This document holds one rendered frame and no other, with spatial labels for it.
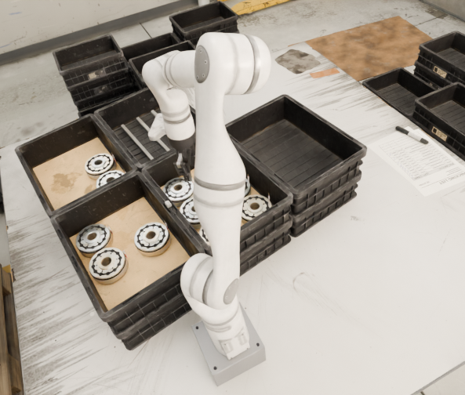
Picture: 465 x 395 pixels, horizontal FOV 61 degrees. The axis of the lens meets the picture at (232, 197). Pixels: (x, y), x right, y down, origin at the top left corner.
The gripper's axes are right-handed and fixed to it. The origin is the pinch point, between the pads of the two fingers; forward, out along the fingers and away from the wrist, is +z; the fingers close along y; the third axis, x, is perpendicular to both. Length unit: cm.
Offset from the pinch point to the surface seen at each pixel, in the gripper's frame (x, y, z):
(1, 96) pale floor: 228, 170, 101
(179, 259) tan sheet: 1.5, -19.3, 17.2
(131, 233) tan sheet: 19.0, -12.0, 17.2
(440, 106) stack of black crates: -101, 117, 62
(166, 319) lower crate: 3.6, -33.6, 26.8
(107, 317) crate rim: 11.2, -42.7, 7.3
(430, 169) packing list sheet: -76, 35, 30
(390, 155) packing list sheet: -63, 42, 30
